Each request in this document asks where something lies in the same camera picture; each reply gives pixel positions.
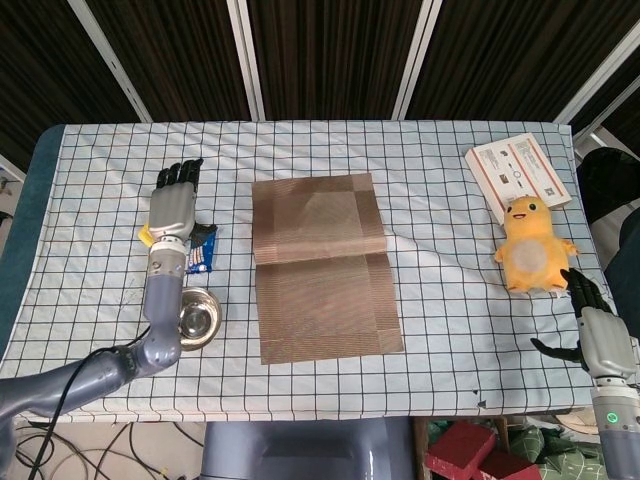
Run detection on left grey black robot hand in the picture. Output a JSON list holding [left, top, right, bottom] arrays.
[[147, 157, 219, 247]]

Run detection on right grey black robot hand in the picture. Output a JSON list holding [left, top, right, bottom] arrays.
[[530, 268, 640, 384]]

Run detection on stainless steel bowl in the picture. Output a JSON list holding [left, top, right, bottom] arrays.
[[177, 287, 223, 354]]

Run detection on brown woven placemat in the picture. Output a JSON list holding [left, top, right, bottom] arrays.
[[250, 172, 405, 366]]

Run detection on white black grid tablecloth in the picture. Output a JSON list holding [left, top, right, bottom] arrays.
[[0, 119, 621, 424]]

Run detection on blue snack packet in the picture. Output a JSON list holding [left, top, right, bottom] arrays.
[[184, 227, 220, 275]]

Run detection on yellow plush toy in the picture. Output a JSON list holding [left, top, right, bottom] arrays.
[[494, 195, 581, 294]]

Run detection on green patterned cloth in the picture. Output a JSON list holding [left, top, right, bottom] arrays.
[[519, 424, 606, 480]]

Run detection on small red box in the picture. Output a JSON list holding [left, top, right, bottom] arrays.
[[477, 449, 541, 480]]

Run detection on black chair back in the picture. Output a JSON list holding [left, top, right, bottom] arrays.
[[574, 147, 640, 226]]

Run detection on large red box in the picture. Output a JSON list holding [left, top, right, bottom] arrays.
[[425, 421, 496, 480]]

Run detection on white box with red print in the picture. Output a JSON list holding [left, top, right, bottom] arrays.
[[464, 133, 573, 226]]

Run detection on blue-grey robot torso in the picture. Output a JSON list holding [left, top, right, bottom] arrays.
[[199, 417, 416, 480]]

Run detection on white partition frame post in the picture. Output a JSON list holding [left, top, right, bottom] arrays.
[[226, 0, 266, 121], [552, 22, 640, 126], [393, 0, 445, 120], [64, 0, 152, 124]]

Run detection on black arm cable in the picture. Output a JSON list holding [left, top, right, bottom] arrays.
[[30, 327, 151, 480]]

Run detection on black floor cable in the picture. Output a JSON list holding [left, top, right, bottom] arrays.
[[14, 422, 201, 480]]

